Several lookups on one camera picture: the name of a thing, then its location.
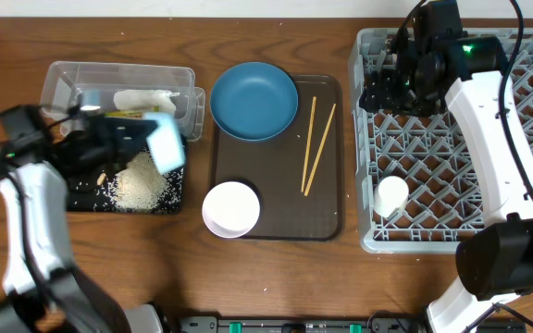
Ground white tissue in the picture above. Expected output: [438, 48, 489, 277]
[113, 90, 180, 115]

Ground light blue bowl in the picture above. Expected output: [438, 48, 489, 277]
[143, 112, 186, 175]

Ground yellow snack wrapper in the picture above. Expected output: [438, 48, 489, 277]
[105, 107, 159, 118]

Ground white cup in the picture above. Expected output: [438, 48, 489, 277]
[373, 176, 409, 218]

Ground dark blue plate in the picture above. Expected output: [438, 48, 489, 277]
[210, 62, 299, 142]

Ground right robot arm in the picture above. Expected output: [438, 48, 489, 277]
[359, 1, 533, 332]

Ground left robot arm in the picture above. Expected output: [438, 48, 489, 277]
[0, 105, 184, 332]

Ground grey dishwasher rack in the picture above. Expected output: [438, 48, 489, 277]
[349, 28, 533, 254]

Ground black tray bin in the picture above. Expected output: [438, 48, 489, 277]
[62, 129, 190, 215]

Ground scattered rice grains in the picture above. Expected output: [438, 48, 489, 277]
[69, 150, 185, 214]

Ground clear plastic bin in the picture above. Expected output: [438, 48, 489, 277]
[41, 61, 205, 141]

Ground left wooden chopstick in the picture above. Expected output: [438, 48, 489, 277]
[301, 96, 317, 192]

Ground wooden chopstick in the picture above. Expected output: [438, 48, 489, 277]
[304, 104, 337, 197]
[301, 96, 317, 192]

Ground brown serving tray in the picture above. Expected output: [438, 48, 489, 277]
[211, 74, 345, 241]

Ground right wooden chopstick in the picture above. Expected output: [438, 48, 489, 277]
[304, 104, 337, 197]

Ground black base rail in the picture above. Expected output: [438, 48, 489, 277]
[176, 304, 527, 333]

